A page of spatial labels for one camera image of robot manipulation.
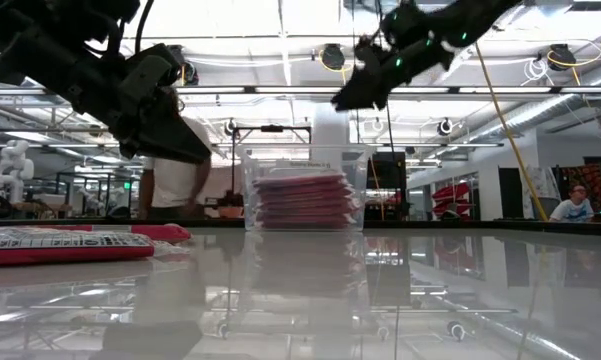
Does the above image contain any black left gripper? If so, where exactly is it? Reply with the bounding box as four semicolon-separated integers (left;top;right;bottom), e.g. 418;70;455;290
0;29;215;166

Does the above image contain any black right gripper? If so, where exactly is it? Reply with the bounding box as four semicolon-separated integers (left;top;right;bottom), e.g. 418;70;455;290
331;2;454;112

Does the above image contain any person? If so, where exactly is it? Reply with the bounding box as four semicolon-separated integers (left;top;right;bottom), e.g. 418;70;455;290
138;87;216;221
548;183;601;224

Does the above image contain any clear plastic bin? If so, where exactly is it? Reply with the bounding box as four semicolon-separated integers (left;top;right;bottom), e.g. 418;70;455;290
239;144;374;234

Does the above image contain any black metal stand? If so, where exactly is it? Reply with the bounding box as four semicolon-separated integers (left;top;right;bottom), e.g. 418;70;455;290
229;123;314;211

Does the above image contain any yellow cable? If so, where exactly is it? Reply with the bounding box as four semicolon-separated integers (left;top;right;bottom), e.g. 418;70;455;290
473;43;550;222

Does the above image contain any red patterned wall hanging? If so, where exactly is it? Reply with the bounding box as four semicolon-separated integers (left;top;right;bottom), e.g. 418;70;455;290
559;163;601;209

